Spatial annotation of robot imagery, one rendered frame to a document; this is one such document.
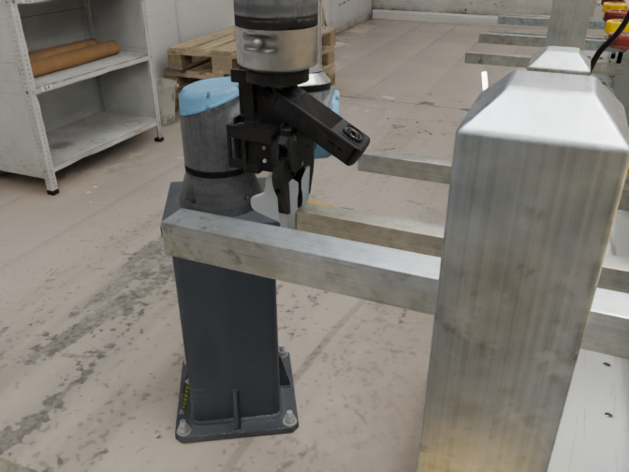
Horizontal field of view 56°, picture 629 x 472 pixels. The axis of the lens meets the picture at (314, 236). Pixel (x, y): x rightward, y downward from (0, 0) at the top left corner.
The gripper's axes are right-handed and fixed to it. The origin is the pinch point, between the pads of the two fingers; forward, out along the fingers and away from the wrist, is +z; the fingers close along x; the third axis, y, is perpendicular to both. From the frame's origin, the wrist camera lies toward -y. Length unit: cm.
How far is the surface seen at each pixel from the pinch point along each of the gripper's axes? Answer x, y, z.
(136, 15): -222, 197, 11
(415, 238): 1.5, -15.4, -2.7
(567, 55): 22.1, -27.5, -27.5
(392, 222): -0.1, -12.3, -3.4
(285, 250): 26.5, -11.0, -13.1
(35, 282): -70, 138, 83
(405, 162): -23.5, -7.8, -1.9
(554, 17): -2.3, -25.8, -26.6
